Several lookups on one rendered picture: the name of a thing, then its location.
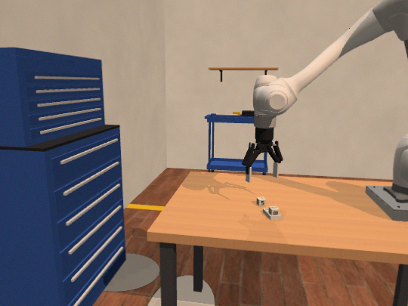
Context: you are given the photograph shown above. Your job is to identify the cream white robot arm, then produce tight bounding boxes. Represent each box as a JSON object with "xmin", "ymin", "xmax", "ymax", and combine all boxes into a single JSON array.
[{"xmin": 253, "ymin": 0, "xmax": 408, "ymax": 203}]

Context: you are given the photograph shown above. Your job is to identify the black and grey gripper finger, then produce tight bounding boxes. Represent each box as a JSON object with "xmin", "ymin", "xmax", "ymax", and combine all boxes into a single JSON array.
[
  {"xmin": 242, "ymin": 142, "xmax": 266, "ymax": 183},
  {"xmin": 267, "ymin": 140, "xmax": 283, "ymax": 178}
]

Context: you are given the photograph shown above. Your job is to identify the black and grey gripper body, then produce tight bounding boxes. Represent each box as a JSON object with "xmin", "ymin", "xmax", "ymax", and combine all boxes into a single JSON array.
[{"xmin": 255, "ymin": 127, "xmax": 274, "ymax": 153}]

